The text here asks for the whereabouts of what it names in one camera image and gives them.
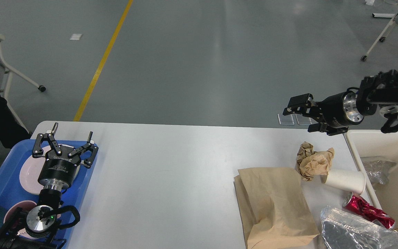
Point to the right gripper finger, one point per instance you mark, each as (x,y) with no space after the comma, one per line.
(330,128)
(304,105)

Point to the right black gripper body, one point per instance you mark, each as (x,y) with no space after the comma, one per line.
(341,110)

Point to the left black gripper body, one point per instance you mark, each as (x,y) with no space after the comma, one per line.
(59,170)

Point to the pink plate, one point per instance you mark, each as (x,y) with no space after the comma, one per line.
(32,167)

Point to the pink HOME mug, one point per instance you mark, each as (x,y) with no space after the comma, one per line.
(14,226)

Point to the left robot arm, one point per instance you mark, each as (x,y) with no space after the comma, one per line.
(45,222)

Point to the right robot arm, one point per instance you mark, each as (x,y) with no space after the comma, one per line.
(378,93)

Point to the right floor outlet plate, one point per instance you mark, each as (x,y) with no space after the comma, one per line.
(303,121)

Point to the floor outlet plate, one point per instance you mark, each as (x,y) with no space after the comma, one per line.
(303,121)
(287,120)

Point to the left floor outlet plate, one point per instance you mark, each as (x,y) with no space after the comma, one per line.
(287,120)

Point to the crumpled brown paper ball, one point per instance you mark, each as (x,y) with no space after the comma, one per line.
(310,163)

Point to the white paper cup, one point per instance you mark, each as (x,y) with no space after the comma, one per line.
(346,180)

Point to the crumpled clear plastic wrap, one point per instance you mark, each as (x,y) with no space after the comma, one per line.
(378,169)

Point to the white plastic bin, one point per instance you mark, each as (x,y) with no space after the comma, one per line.
(373,143)

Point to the crushed red can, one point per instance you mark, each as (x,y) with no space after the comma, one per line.
(358,205)

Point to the brown paper bag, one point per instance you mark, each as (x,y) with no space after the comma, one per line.
(273,209)

